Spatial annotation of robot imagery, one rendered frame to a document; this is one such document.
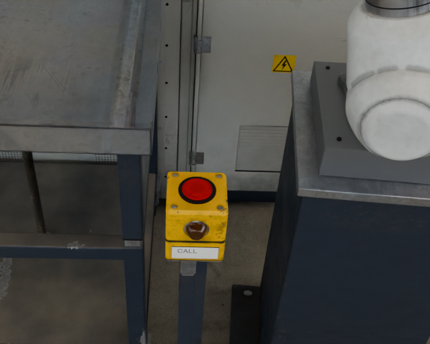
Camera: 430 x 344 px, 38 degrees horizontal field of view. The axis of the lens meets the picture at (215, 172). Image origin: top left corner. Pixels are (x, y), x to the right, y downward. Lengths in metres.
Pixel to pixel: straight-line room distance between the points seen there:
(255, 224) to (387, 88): 1.25
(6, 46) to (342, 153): 0.63
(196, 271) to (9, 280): 0.84
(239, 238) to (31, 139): 1.06
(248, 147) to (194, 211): 1.12
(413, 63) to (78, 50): 0.62
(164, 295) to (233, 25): 0.77
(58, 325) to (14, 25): 0.71
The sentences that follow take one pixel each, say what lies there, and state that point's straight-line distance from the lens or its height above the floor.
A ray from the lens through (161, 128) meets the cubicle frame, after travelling 1.88.
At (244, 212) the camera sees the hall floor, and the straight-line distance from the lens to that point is 2.06.
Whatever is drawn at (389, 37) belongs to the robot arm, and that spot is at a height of 1.08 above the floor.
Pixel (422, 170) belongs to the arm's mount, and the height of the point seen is 0.78.
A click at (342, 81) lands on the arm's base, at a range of 1.22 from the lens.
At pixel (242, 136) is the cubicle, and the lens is 1.89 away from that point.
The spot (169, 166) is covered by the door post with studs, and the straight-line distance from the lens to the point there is 1.98.
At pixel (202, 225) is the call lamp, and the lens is 0.81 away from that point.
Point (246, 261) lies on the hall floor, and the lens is 1.92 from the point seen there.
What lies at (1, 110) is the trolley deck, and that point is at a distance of 1.07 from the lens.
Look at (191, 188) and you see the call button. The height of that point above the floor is 0.91.
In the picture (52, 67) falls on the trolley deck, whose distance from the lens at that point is 1.16.
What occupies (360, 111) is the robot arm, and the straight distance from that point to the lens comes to 0.85.
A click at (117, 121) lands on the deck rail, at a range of 1.02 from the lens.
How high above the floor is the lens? 1.48
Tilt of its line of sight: 43 degrees down
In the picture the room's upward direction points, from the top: 5 degrees clockwise
